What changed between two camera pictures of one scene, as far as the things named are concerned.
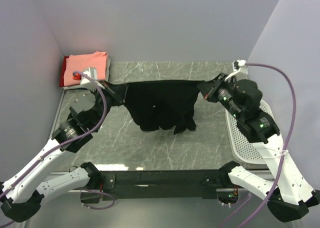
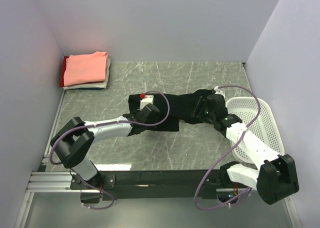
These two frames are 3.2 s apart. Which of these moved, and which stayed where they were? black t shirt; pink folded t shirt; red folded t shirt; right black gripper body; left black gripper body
Moved: right black gripper body; black t shirt; left black gripper body
Stayed: pink folded t shirt; red folded t shirt
